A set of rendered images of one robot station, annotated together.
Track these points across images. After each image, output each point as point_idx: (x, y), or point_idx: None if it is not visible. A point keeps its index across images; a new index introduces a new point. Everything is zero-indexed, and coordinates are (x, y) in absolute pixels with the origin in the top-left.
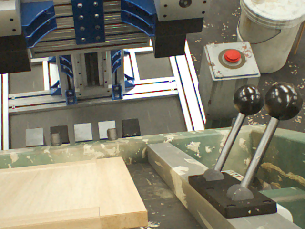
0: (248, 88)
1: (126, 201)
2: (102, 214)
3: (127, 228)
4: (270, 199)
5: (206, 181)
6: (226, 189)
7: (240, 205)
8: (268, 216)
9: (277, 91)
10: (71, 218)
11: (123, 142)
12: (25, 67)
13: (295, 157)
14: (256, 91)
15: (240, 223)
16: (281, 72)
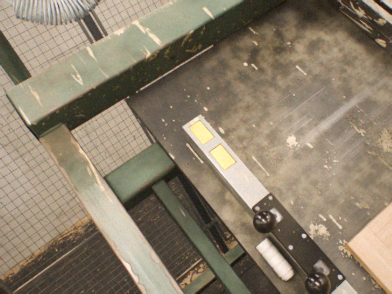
0: (316, 275)
1: (381, 266)
2: (368, 230)
3: (352, 237)
4: (257, 212)
5: (319, 257)
6: (293, 234)
7: (265, 197)
8: (252, 200)
9: (265, 210)
10: (380, 217)
11: None
12: None
13: None
14: (309, 278)
15: (259, 186)
16: None
